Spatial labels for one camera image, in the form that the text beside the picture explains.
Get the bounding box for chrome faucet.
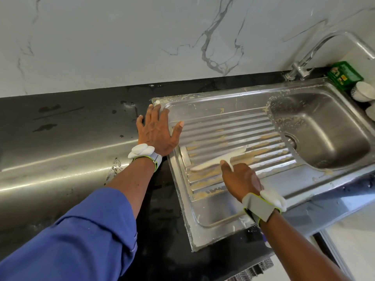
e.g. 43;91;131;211
284;31;375;81

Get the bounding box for green soap tray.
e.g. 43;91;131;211
326;60;364;92

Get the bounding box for striped floor mat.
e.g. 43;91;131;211
225;256;275;281

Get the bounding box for white left wrist tracker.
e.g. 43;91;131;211
128;143;163;172

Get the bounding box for person's left hand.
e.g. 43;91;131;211
136;103;185;157

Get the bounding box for white bowl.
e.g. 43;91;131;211
350;81;375;103

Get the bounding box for metal drain strainer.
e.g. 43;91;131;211
282;133;300;151

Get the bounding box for person's left forearm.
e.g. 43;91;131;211
105;158;156;219

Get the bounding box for person's right forearm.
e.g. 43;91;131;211
258;212;352;281

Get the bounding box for stainless steel sink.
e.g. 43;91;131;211
151;78;375;252

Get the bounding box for person's right hand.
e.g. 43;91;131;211
220;160;263;203

